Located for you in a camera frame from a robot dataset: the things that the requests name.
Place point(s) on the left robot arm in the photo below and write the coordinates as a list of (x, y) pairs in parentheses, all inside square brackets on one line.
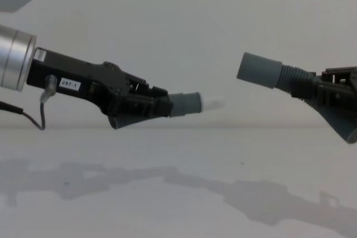
[(16, 57)]

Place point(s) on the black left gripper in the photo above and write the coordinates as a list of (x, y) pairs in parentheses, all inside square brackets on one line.
[(69, 79)]

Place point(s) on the white table cloth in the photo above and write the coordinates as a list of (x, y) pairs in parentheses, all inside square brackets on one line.
[(178, 193)]

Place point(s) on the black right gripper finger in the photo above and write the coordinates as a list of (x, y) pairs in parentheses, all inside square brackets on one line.
[(337, 93), (341, 73)]

